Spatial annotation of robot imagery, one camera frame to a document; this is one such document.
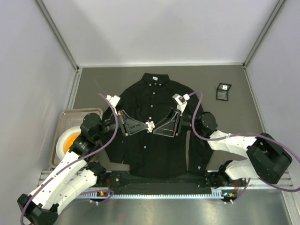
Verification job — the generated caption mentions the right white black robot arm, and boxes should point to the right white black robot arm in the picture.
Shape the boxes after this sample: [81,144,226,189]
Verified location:
[194,112,292,188]

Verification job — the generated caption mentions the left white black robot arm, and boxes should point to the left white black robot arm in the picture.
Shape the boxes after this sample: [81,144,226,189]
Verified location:
[17,110,154,225]

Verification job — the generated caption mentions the black button-up shirt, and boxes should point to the black button-up shirt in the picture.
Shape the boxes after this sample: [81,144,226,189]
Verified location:
[105,73,213,178]

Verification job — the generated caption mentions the grey metal tray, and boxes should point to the grey metal tray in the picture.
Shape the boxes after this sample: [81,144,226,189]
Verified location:
[50,108,103,169]

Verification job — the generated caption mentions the white bowl orange inside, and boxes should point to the white bowl orange inside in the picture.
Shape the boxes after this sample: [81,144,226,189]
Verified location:
[56,126,81,160]

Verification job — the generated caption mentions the small black open box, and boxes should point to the small black open box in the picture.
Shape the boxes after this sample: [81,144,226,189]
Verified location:
[216,82,232,101]

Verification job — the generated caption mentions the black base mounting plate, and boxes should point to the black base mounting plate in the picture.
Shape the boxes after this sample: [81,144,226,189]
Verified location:
[94,171,246,195]

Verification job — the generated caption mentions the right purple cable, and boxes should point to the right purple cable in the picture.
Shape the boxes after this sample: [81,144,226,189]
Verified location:
[187,90,300,205]

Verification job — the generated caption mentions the purple cable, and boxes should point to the purple cable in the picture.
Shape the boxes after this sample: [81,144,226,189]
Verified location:
[187,90,300,205]
[20,92,119,225]

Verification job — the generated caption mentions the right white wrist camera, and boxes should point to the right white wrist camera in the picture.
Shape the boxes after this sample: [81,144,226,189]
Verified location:
[172,94,190,113]

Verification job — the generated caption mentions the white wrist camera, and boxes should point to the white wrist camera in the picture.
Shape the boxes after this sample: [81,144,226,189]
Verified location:
[172,94,190,113]
[106,95,120,110]

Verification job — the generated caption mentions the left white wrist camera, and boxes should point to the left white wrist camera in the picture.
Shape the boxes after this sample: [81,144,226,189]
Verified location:
[106,95,120,110]

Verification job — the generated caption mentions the grey slotted cable duct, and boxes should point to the grey slotted cable duct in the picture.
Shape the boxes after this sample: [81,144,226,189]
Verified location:
[77,189,235,200]

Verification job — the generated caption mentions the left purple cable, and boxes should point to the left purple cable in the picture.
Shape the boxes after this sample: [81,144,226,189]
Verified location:
[20,92,119,225]

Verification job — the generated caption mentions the aluminium frame rail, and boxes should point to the aluminium frame rail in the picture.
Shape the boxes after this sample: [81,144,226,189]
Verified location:
[38,170,295,190]

